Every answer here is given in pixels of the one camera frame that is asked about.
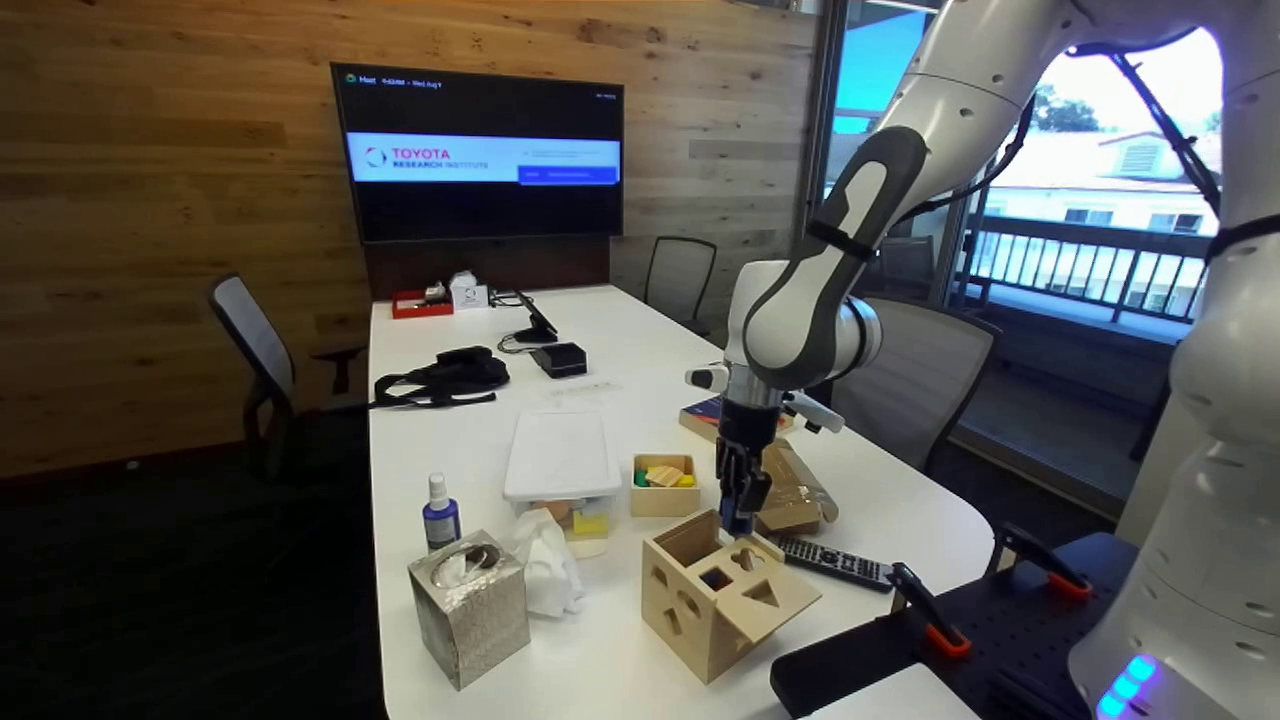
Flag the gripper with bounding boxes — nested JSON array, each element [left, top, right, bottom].
[[715, 398, 791, 534]]

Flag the brown cardboard box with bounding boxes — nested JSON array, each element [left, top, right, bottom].
[[753, 438, 840, 538]]

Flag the small wooden box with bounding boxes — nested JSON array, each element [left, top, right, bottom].
[[629, 452, 702, 519]]

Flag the wooden shape sorter cube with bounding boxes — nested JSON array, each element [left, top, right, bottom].
[[641, 509, 824, 686]]

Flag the small black box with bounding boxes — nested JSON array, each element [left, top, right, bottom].
[[530, 341, 589, 380]]

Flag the silver tissue box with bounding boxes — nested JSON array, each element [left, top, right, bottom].
[[407, 529, 532, 692]]

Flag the book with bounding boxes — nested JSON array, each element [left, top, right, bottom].
[[678, 394, 797, 444]]

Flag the black remote control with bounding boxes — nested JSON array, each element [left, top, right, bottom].
[[774, 535, 897, 594]]

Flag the clear plastic bin white lid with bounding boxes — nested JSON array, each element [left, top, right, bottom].
[[502, 408, 624, 559]]

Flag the grey office chair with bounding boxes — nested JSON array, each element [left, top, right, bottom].
[[828, 296, 1003, 478]]

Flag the crumpled white tissue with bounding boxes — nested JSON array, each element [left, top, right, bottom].
[[508, 507, 587, 619]]

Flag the black office chair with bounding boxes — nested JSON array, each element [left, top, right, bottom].
[[206, 272, 367, 483], [643, 235, 719, 338]]

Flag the black orange clamp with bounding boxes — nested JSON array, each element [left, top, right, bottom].
[[886, 561, 974, 660], [998, 521, 1095, 602]]

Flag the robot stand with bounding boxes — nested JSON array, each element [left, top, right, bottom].
[[770, 531, 1142, 720]]

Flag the blue spray bottle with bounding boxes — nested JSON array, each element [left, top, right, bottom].
[[421, 472, 463, 554]]

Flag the black bag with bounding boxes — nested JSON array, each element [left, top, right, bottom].
[[369, 345, 512, 410]]

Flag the red tray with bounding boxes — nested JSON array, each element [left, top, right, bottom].
[[390, 288, 455, 321]]

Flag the balcony railing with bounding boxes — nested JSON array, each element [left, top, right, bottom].
[[955, 212, 1216, 325]]

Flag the window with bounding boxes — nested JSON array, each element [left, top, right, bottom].
[[822, 0, 1227, 326]]

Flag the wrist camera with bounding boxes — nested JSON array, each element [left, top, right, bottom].
[[784, 390, 847, 434]]

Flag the wall television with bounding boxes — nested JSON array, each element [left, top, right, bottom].
[[330, 62, 627, 247]]

